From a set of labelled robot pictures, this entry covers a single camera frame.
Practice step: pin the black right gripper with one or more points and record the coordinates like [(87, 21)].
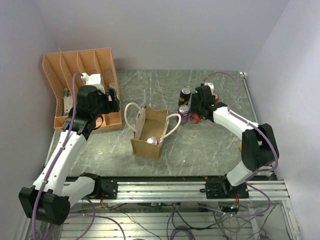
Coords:
[(194, 108)]

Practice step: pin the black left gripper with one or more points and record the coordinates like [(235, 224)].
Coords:
[(111, 106)]

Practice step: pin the red can silver top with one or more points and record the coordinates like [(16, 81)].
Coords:
[(195, 118)]

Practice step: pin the black soda can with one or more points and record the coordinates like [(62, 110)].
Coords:
[(184, 96)]

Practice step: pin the purple Fanta can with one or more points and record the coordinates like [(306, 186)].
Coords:
[(183, 110)]

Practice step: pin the watermelon print canvas bag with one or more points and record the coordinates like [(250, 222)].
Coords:
[(150, 123)]

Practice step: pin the red can front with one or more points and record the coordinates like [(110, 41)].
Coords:
[(152, 140)]

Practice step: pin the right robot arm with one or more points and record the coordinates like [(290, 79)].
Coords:
[(258, 145)]

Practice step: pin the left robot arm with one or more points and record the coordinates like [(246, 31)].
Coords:
[(48, 199)]

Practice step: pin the white medicine box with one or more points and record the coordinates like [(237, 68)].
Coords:
[(67, 104)]

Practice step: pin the orange plastic file organizer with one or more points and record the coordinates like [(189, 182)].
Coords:
[(59, 68)]

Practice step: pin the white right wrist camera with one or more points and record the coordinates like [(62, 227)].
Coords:
[(210, 85)]

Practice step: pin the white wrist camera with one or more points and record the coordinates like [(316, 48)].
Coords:
[(210, 85), (94, 80)]

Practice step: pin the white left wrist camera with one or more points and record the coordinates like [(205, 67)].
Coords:
[(94, 80)]

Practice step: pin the aluminium mounting rail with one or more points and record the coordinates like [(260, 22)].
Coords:
[(190, 191)]

